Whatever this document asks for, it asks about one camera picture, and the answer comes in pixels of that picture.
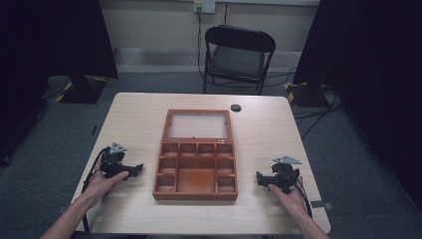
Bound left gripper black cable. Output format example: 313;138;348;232
81;146;111;234

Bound black cable from wall outlet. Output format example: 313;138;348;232
196;5;213;84

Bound black cables on floor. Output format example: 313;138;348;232
293;89;344;141

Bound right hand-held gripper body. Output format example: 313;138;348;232
269;155;304;195

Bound wooden compartment box with lid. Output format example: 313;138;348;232
151;109;240;202

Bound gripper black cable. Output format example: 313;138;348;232
292;180;314;219
81;146;111;234

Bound person's right hand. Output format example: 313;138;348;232
267;176;309;217

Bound black stand base yellow tape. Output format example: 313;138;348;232
284;81;330;109

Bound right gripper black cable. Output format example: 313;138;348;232
292;180;314;219

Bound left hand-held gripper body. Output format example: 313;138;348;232
99;141;134;180

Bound black folding chair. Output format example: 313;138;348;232
201;24;278;97

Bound person's left hand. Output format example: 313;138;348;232
82;169;130;204

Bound white wall outlet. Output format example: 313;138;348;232
193;0;217;15

